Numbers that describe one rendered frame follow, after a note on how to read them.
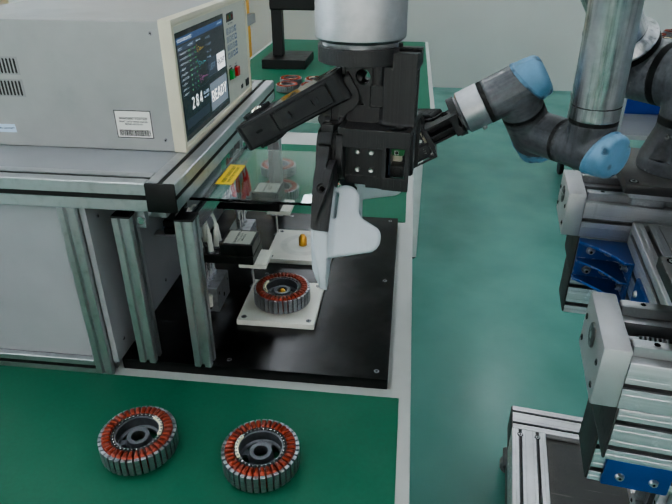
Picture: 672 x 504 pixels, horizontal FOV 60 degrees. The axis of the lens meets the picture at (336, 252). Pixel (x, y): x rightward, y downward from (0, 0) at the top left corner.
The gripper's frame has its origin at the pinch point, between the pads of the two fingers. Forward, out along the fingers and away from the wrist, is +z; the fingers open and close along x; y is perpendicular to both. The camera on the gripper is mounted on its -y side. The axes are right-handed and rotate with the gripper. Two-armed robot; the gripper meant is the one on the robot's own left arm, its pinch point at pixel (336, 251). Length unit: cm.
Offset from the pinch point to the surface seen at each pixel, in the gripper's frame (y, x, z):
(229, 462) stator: -15.8, 2.1, 36.6
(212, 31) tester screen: -37, 53, -12
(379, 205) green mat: -13, 101, 40
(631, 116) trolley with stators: 90, 297, 61
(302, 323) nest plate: -16, 37, 37
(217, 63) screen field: -37, 54, -6
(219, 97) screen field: -37, 53, 0
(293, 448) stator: -8.0, 6.9, 36.8
